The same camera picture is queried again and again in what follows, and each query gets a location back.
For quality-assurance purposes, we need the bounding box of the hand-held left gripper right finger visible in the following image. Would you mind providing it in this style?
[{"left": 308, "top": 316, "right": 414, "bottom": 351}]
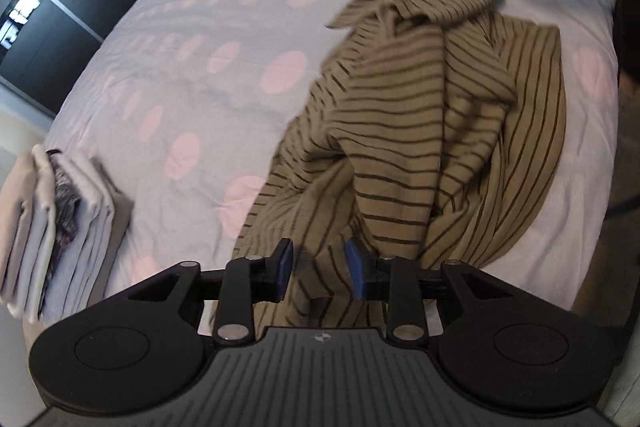
[{"left": 344, "top": 236, "right": 523, "bottom": 348}]

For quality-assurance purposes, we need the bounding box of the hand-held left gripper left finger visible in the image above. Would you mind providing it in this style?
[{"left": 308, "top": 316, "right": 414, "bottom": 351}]
[{"left": 120, "top": 238, "right": 294, "bottom": 348}]

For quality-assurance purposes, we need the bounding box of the brown striped shirt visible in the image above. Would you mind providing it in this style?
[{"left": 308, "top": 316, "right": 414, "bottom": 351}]
[{"left": 232, "top": 0, "right": 568, "bottom": 330}]

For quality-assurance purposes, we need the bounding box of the stack of folded clothes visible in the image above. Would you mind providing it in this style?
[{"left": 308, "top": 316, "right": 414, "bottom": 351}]
[{"left": 0, "top": 144, "right": 135, "bottom": 325}]

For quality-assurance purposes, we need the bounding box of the black wardrobe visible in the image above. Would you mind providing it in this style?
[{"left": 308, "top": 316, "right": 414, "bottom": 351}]
[{"left": 0, "top": 0, "right": 166, "bottom": 118}]

